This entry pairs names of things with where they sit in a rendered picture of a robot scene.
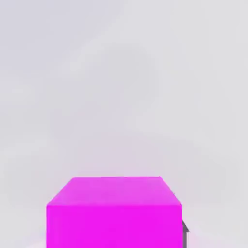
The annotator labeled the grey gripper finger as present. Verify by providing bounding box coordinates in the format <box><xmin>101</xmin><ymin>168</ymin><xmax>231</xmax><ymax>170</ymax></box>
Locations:
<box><xmin>182</xmin><ymin>220</ymin><xmax>191</xmax><ymax>248</ymax></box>

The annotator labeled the small magenta cube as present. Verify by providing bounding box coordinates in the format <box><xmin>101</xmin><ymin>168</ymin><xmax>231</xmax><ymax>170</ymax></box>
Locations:
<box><xmin>46</xmin><ymin>176</ymin><xmax>183</xmax><ymax>248</ymax></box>

